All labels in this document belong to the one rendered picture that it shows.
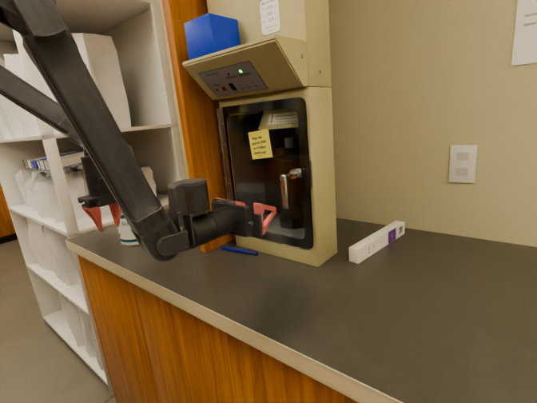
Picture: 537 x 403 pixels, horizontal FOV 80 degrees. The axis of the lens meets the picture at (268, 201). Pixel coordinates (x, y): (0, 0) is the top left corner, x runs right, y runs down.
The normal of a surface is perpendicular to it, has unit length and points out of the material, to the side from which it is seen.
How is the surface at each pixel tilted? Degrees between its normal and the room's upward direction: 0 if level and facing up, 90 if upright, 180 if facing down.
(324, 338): 0
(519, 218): 90
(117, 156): 88
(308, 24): 90
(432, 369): 0
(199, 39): 90
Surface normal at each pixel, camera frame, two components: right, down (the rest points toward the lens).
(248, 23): -0.63, 0.25
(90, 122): 0.56, 0.16
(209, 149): 0.77, 0.10
